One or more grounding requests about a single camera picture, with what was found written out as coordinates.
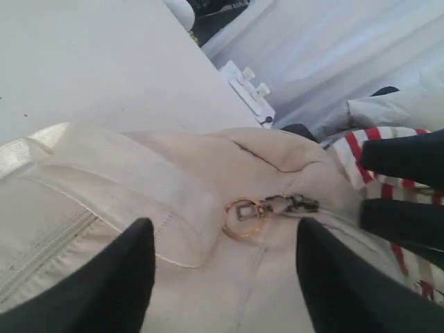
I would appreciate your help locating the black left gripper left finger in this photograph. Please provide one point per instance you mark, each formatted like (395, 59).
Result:
(110, 293)

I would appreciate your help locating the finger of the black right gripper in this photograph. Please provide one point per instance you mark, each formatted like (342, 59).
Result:
(418, 158)
(416, 227)

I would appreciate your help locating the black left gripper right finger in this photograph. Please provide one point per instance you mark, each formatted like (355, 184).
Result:
(344, 293)

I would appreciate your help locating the cream duffel bag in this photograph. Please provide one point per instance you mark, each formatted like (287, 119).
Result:
(69, 190)

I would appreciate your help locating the red striped white cloth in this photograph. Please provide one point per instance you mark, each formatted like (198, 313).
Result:
(421, 276)

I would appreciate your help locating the white round object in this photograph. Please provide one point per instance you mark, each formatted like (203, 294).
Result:
(182, 11)

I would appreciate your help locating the white table clamp bracket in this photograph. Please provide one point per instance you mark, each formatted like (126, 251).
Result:
(240, 81)

